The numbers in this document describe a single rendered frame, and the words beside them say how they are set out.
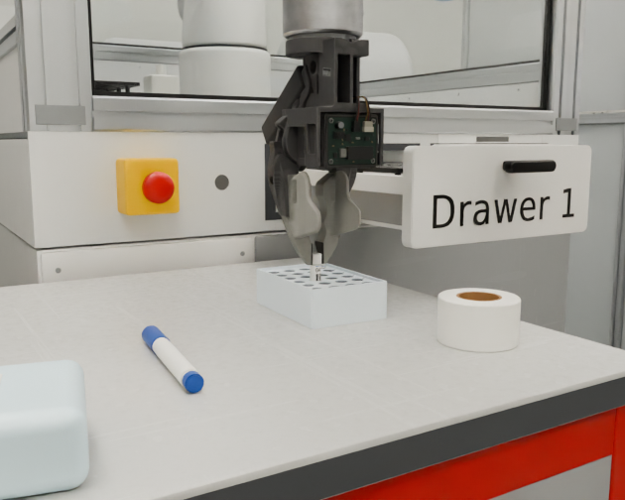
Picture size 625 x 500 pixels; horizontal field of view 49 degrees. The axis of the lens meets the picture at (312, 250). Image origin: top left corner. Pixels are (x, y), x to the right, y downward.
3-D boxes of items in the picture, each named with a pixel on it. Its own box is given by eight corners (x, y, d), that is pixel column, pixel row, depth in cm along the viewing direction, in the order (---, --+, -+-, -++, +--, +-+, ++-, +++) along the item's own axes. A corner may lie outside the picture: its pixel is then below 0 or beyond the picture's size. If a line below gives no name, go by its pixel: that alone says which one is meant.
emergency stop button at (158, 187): (177, 203, 88) (176, 172, 87) (145, 204, 85) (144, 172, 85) (168, 201, 90) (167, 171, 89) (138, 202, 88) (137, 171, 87)
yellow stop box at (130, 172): (183, 213, 91) (181, 158, 89) (128, 216, 87) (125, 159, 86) (169, 210, 95) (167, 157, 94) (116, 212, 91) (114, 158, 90)
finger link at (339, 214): (345, 271, 65) (342, 173, 64) (314, 261, 71) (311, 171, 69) (373, 266, 67) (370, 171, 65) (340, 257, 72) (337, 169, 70)
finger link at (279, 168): (273, 216, 66) (276, 123, 65) (266, 215, 67) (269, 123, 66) (315, 216, 68) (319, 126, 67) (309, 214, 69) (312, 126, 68)
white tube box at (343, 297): (386, 318, 68) (387, 281, 67) (312, 329, 64) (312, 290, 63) (323, 295, 79) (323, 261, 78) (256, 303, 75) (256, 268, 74)
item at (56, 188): (574, 208, 139) (578, 135, 136) (35, 248, 86) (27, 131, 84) (322, 184, 219) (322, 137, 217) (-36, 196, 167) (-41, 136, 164)
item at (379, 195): (567, 219, 89) (570, 172, 89) (412, 232, 76) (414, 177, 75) (381, 197, 123) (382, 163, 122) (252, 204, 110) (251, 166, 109)
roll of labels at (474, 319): (429, 347, 59) (430, 301, 58) (444, 326, 65) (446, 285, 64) (514, 356, 56) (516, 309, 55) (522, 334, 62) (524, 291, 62)
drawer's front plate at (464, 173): (586, 231, 89) (592, 145, 87) (411, 249, 74) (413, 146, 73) (575, 229, 91) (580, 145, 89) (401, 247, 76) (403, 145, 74)
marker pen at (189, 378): (206, 393, 48) (205, 371, 48) (184, 397, 47) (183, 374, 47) (160, 341, 60) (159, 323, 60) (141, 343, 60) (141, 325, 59)
